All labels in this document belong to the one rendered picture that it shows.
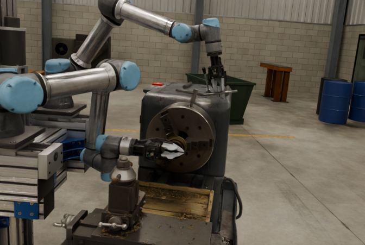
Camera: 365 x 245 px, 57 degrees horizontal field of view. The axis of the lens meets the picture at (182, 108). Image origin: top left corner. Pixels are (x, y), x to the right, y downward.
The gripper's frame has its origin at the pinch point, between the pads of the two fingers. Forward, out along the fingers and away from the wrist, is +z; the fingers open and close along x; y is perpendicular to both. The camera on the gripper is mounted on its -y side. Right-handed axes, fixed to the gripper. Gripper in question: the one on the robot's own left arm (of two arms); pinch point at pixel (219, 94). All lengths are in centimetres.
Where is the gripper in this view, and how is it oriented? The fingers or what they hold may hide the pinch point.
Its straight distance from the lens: 162.5
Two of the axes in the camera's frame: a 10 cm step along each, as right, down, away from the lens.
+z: 1.3, 9.8, 1.7
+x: 9.8, -1.0, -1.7
